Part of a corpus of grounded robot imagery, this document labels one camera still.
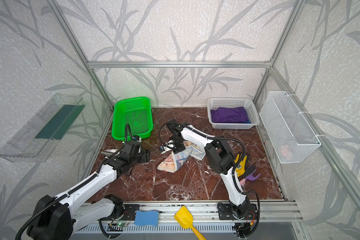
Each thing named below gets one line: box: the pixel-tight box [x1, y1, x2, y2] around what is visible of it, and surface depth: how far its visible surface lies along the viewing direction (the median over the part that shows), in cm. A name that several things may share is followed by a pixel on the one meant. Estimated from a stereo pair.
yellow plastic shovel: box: [174, 206, 207, 240], surface depth 72 cm
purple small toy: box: [245, 169, 261, 181], surface depth 86 cm
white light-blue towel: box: [157, 142, 206, 173], surface depth 92 cm
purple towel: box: [210, 107, 251, 124], surface depth 114 cm
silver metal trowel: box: [100, 149, 121, 157], surface depth 98 cm
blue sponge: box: [133, 210, 160, 227], surface depth 71 cm
